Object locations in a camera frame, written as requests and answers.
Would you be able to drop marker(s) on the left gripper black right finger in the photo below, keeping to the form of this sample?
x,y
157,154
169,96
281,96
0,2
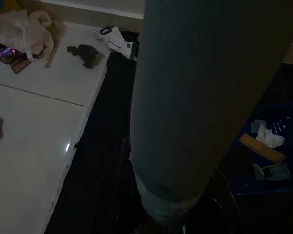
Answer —
x,y
222,214

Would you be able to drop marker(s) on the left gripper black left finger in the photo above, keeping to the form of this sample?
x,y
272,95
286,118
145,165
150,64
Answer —
x,y
127,195

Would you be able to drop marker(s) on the blue plastic dustpan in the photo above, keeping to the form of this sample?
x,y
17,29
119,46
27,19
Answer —
x,y
290,146

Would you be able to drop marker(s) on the black floor mat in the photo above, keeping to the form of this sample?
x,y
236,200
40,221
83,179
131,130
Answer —
x,y
100,146

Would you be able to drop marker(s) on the grey plastic hook clip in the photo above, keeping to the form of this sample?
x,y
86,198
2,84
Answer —
x,y
278,171

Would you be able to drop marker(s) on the brown cardboard strip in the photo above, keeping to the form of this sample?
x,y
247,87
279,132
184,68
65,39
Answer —
x,y
261,147

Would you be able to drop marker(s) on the white crumpled tissue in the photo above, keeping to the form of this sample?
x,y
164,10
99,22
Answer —
x,y
268,137

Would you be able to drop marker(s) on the small grey flat piece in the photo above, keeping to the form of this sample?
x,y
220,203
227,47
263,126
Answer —
x,y
256,125

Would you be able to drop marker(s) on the brown flat cardboard piece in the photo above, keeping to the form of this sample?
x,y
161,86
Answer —
x,y
20,65

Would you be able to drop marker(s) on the purple snack packet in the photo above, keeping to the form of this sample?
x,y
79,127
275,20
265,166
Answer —
x,y
7,54

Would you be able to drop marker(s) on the white crumpled plastic bag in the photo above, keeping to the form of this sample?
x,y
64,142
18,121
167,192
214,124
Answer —
x,y
27,36

